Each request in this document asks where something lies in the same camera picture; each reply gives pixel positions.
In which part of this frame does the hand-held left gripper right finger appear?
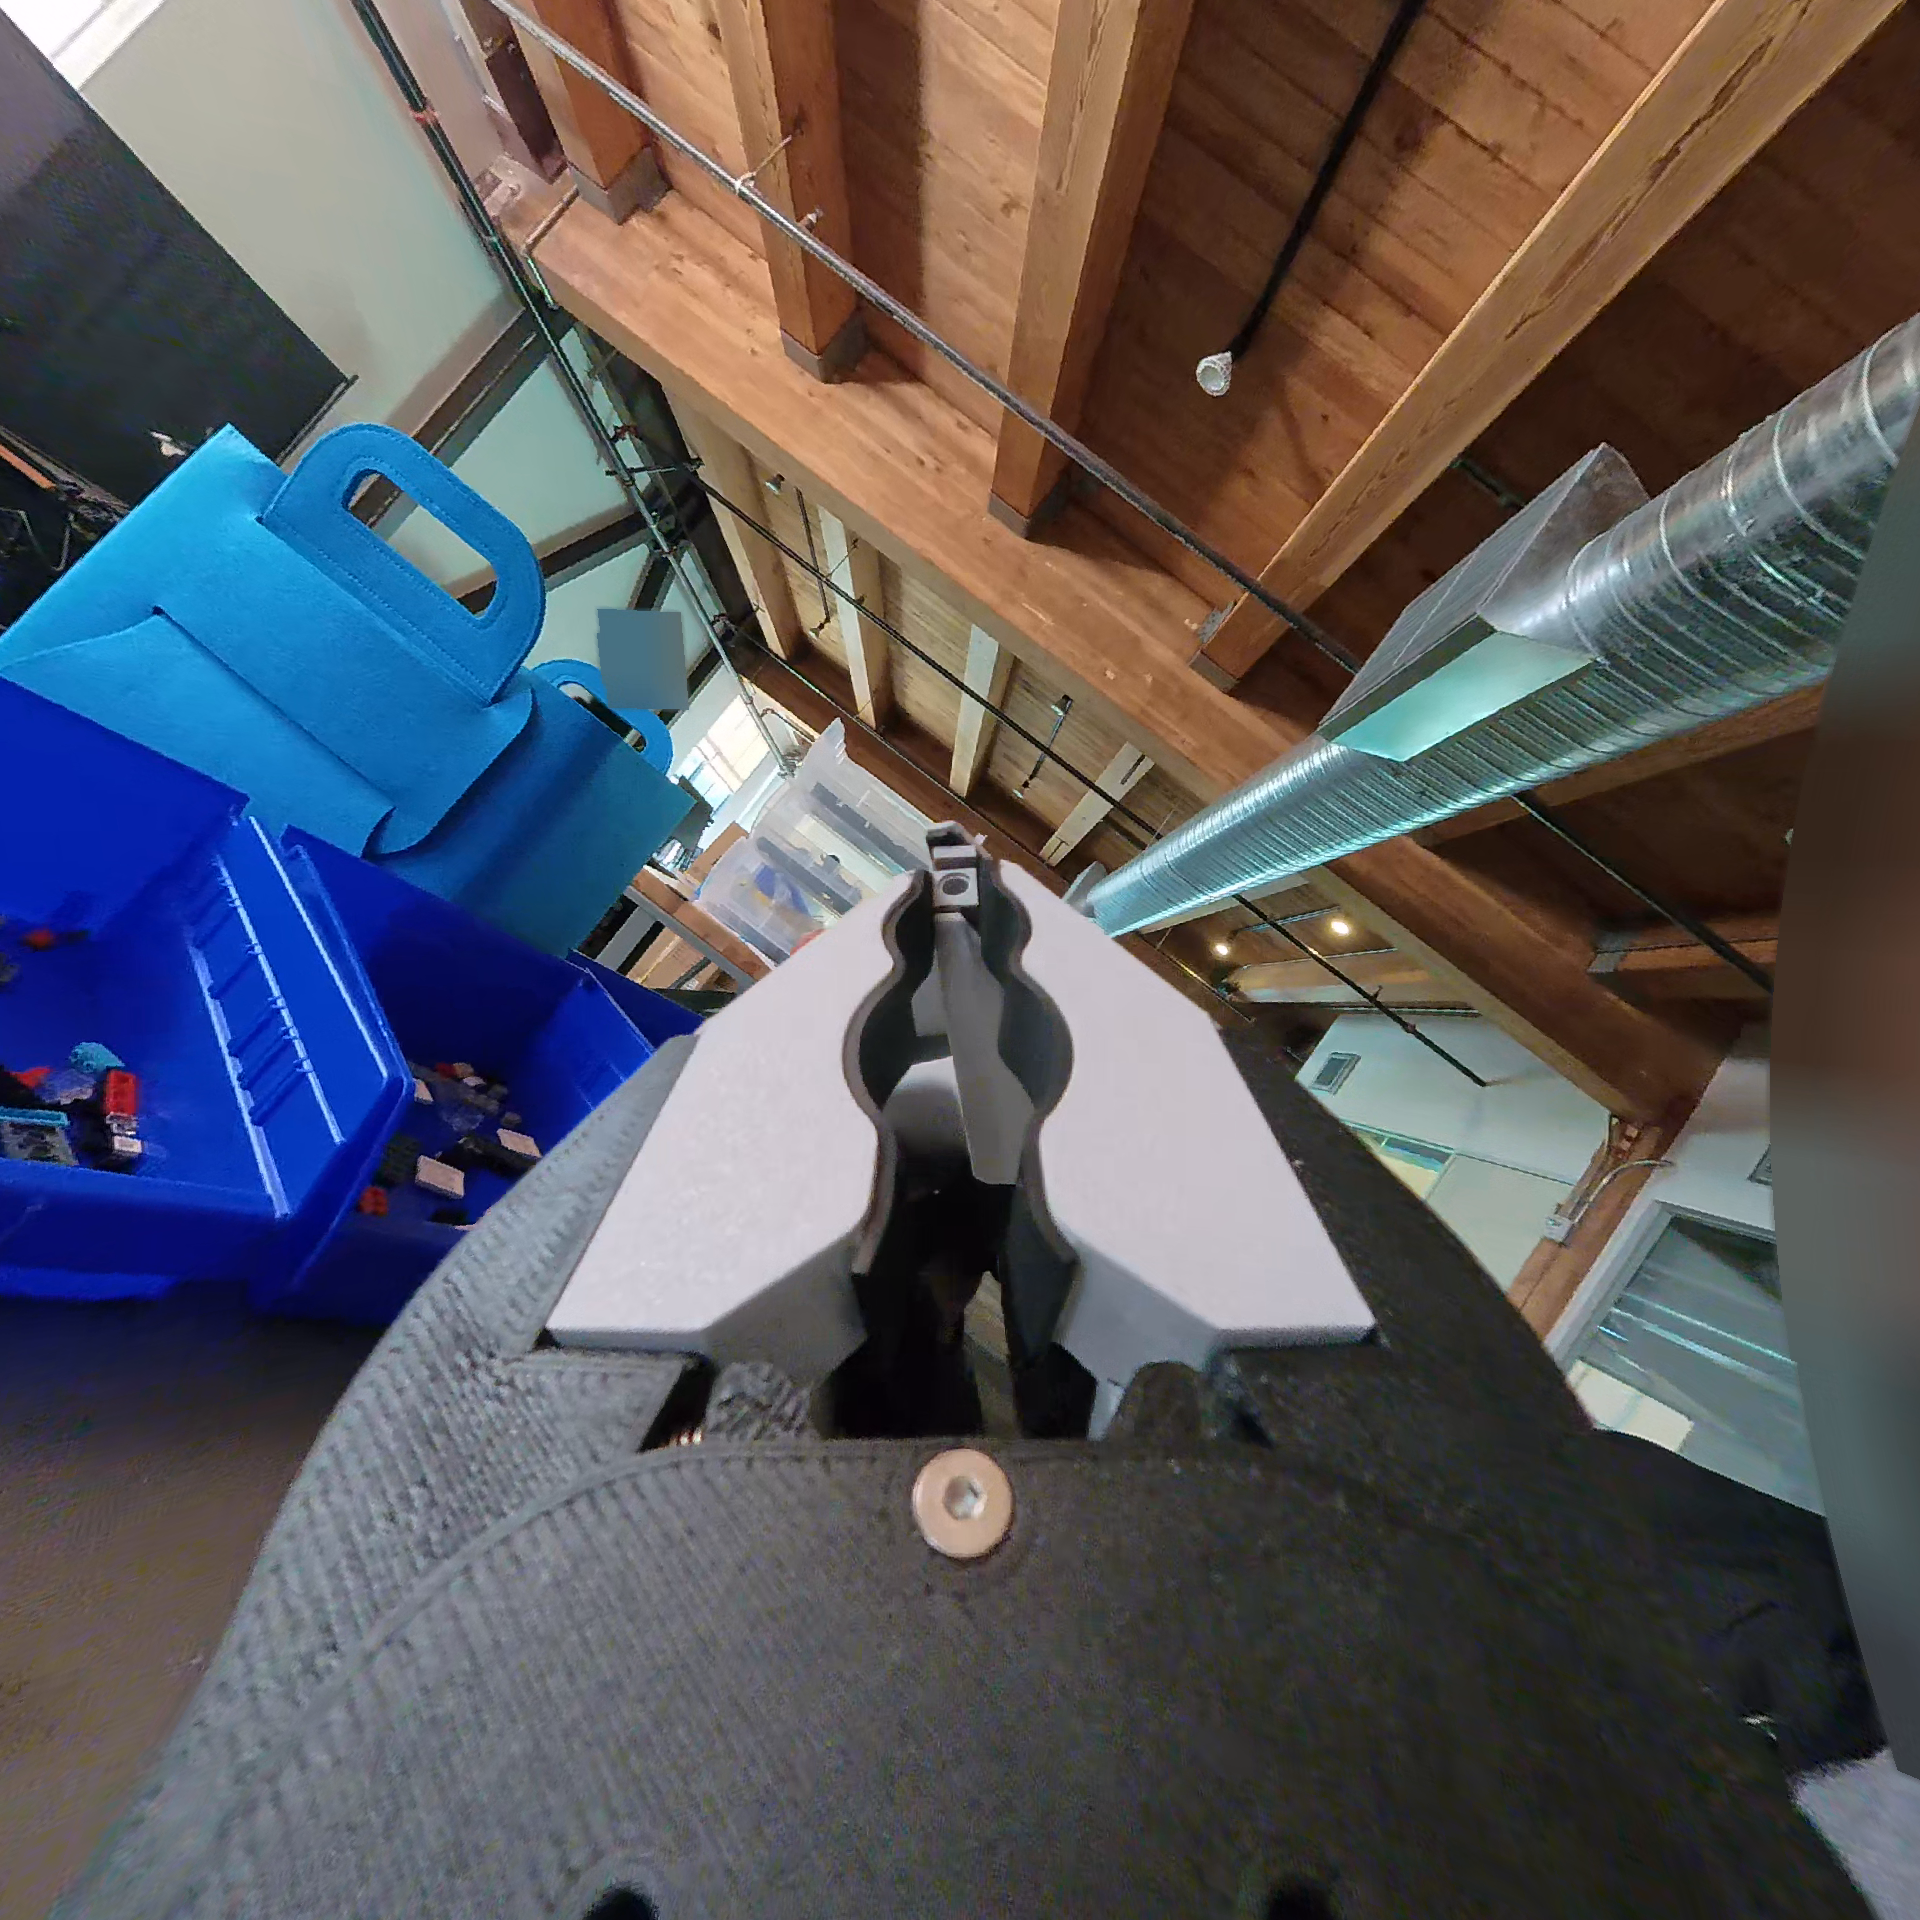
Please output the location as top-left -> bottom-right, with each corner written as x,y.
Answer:
981,868 -> 1382,1432

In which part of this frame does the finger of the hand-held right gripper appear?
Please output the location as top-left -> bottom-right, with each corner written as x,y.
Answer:
940,914 -> 1040,1187

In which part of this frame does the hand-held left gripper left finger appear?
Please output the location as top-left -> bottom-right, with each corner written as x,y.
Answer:
546,873 -> 924,1352

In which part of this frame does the person's right forearm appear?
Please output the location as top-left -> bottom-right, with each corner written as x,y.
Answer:
1561,1425 -> 1889,1801

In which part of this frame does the blue plastic bin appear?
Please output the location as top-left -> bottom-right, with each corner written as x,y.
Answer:
0,675 -> 415,1300
284,825 -> 709,1330

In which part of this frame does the pile of dark toy bricks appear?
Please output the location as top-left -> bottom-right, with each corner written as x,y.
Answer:
353,1058 -> 543,1224

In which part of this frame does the stack of clear storage boxes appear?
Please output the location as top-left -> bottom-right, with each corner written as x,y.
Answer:
688,719 -> 901,970

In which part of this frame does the small blue felt bag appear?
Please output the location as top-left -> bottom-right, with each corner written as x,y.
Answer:
375,659 -> 709,962

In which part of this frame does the pile of colourful toy bricks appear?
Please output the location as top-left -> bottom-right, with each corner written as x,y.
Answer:
0,921 -> 152,1173

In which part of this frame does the large blue felt bag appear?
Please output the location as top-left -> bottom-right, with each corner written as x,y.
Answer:
0,424 -> 548,865

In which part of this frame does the hanging ceiling lamp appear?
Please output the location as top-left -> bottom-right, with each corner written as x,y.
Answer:
1192,0 -> 1426,399

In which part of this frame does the person's grey top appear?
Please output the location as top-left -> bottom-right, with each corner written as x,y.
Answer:
1791,1746 -> 1920,1920

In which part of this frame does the silver ventilation duct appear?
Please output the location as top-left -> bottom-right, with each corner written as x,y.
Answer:
1079,313 -> 1920,939

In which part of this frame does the black wall panel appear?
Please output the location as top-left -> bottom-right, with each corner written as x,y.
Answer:
0,15 -> 362,466

